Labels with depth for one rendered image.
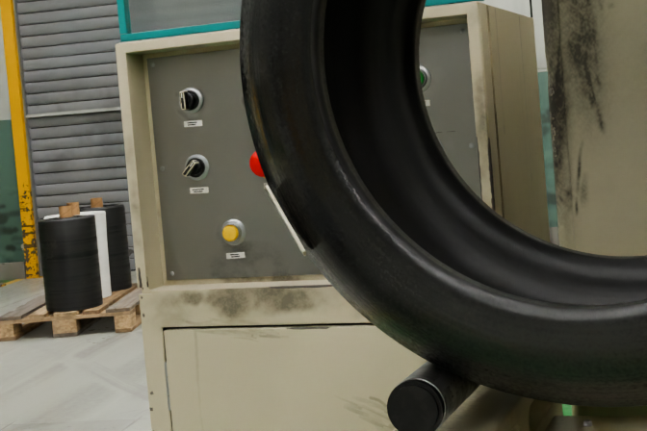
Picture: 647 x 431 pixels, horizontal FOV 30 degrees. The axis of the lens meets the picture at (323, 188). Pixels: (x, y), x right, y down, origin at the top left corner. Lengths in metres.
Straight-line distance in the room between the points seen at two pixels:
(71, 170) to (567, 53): 9.65
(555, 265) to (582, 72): 0.21
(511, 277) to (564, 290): 0.05
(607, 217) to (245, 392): 0.71
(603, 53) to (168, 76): 0.78
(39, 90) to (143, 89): 9.01
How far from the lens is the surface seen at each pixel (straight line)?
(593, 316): 0.88
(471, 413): 1.06
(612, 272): 1.15
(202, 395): 1.80
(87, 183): 10.71
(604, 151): 1.25
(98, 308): 7.37
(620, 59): 1.25
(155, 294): 1.81
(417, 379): 0.94
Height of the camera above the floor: 1.12
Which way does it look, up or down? 3 degrees down
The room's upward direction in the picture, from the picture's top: 5 degrees counter-clockwise
